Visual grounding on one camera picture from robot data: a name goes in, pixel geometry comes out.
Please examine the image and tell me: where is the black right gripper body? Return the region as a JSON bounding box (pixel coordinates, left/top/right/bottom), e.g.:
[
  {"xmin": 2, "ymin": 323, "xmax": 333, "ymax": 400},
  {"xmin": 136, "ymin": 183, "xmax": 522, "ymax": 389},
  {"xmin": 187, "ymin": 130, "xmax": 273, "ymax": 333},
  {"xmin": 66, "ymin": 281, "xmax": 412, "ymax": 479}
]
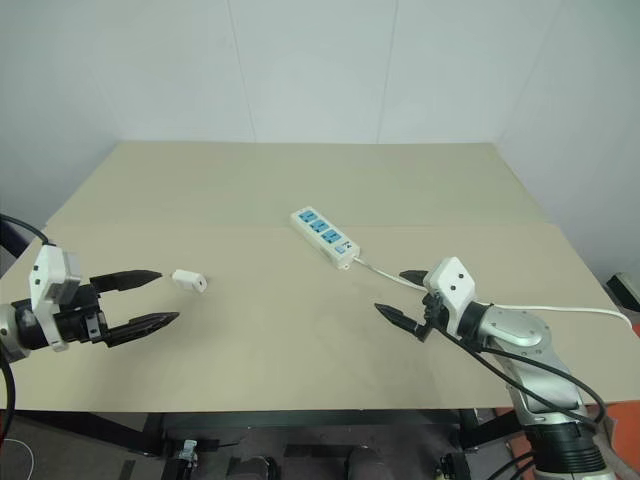
[{"xmin": 420, "ymin": 291, "xmax": 448, "ymax": 344}]

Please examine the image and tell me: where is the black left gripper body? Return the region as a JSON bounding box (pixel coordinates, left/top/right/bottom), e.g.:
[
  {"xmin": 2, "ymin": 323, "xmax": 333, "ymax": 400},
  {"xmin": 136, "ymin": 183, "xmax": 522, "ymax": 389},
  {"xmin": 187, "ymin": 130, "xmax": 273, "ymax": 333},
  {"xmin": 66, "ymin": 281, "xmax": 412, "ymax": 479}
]
[{"xmin": 51, "ymin": 282, "xmax": 114, "ymax": 348}]

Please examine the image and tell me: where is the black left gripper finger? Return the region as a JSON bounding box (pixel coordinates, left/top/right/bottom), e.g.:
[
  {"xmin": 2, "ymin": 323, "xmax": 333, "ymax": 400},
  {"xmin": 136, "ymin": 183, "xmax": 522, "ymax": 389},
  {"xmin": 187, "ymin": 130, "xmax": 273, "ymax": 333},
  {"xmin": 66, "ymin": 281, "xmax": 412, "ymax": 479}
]
[
  {"xmin": 105, "ymin": 311, "xmax": 181, "ymax": 349},
  {"xmin": 88, "ymin": 269, "xmax": 164, "ymax": 294}
]

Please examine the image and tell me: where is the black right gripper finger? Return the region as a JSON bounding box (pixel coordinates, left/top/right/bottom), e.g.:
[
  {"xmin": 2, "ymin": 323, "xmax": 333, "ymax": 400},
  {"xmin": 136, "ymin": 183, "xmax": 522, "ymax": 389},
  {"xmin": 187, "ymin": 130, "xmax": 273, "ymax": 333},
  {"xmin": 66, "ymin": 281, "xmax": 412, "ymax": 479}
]
[
  {"xmin": 398, "ymin": 269, "xmax": 430, "ymax": 290},
  {"xmin": 374, "ymin": 301, "xmax": 427, "ymax": 343}
]

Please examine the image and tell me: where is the small white plug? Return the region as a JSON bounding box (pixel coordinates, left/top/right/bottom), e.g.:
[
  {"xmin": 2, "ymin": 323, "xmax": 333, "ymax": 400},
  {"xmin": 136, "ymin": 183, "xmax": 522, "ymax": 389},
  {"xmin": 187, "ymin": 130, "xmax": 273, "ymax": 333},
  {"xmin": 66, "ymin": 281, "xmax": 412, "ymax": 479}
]
[{"xmin": 160, "ymin": 269, "xmax": 208, "ymax": 295}]

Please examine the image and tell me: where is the white power strip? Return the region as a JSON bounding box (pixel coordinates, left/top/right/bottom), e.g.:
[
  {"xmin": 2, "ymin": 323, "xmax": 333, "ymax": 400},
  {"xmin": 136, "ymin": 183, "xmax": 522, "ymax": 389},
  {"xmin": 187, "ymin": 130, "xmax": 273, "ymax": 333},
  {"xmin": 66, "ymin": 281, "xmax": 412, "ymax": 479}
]
[{"xmin": 290, "ymin": 206, "xmax": 361, "ymax": 274}]

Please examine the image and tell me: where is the dark rounded cylinder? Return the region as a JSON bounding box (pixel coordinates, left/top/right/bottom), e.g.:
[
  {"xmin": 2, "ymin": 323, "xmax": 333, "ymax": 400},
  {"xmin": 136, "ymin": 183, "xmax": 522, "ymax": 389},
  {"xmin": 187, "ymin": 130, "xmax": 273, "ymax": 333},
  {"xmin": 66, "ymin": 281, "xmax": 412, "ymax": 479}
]
[
  {"xmin": 228, "ymin": 455, "xmax": 279, "ymax": 480},
  {"xmin": 346, "ymin": 445, "xmax": 391, "ymax": 480}
]

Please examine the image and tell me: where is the black grey device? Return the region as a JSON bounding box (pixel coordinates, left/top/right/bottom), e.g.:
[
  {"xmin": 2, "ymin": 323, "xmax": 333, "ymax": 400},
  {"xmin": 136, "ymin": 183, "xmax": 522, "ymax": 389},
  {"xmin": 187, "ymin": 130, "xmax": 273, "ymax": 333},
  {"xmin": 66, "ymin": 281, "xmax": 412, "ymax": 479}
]
[{"xmin": 606, "ymin": 271, "xmax": 640, "ymax": 307}]

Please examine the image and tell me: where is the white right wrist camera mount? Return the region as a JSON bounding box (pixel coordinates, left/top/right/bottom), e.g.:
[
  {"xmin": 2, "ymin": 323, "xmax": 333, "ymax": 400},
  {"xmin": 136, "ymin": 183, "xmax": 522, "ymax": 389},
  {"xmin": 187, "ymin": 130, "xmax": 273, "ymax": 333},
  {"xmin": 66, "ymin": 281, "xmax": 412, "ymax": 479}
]
[{"xmin": 423, "ymin": 256, "xmax": 484, "ymax": 337}]

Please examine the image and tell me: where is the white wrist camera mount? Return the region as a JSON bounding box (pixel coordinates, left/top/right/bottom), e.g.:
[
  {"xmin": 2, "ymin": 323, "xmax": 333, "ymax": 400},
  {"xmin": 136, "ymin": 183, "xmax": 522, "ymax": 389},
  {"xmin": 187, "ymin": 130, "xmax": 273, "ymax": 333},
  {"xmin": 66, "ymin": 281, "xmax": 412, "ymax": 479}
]
[
  {"xmin": 28, "ymin": 244, "xmax": 82, "ymax": 353},
  {"xmin": 423, "ymin": 256, "xmax": 484, "ymax": 337}
]

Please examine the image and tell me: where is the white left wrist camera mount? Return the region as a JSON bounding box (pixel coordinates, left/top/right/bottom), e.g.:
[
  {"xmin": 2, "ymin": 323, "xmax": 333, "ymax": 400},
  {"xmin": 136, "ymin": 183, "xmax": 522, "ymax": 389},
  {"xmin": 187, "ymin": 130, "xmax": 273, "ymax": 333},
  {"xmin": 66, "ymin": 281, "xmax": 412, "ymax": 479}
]
[{"xmin": 28, "ymin": 244, "xmax": 82, "ymax": 353}]

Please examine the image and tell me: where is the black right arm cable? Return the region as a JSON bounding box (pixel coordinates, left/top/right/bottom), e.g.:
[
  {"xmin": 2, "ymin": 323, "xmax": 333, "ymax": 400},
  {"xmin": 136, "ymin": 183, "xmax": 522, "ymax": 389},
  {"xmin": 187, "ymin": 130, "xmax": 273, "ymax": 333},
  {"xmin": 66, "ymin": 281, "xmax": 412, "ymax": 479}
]
[{"xmin": 433, "ymin": 319, "xmax": 609, "ymax": 480}]

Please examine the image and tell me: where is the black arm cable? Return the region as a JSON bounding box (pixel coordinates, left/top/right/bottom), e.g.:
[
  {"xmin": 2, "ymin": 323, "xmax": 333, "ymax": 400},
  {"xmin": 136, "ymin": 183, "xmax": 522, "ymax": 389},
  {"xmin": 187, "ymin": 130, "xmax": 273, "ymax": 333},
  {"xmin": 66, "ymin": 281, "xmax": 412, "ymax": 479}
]
[
  {"xmin": 433, "ymin": 319, "xmax": 609, "ymax": 480},
  {"xmin": 0, "ymin": 213, "xmax": 54, "ymax": 446}
]

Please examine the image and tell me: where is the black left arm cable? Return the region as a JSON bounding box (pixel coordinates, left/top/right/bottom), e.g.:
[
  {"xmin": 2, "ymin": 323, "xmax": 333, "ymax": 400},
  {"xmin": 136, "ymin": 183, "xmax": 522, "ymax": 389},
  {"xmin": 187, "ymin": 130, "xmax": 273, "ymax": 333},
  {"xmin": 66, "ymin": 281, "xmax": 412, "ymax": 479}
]
[{"xmin": 0, "ymin": 213, "xmax": 54, "ymax": 446}]

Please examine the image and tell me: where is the thin white floor cable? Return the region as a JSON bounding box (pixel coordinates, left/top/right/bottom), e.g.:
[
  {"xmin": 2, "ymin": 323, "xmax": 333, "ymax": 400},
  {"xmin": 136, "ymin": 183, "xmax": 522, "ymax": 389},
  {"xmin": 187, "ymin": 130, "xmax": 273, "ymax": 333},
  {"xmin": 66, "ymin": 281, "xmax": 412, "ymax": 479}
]
[{"xmin": 0, "ymin": 436, "xmax": 37, "ymax": 474}]

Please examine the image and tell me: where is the white power cable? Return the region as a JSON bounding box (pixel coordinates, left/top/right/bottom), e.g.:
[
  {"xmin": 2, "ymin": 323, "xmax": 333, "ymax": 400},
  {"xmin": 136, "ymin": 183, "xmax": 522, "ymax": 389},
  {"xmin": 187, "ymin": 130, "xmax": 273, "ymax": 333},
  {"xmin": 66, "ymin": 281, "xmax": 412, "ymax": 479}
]
[{"xmin": 351, "ymin": 255, "xmax": 635, "ymax": 330}]

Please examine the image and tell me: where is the black metal table frame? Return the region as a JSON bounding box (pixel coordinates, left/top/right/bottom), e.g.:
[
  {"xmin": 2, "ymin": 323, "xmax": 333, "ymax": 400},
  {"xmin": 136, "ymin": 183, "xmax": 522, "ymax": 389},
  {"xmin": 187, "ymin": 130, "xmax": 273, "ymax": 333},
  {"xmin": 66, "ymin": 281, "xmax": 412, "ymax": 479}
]
[{"xmin": 84, "ymin": 396, "xmax": 507, "ymax": 480}]

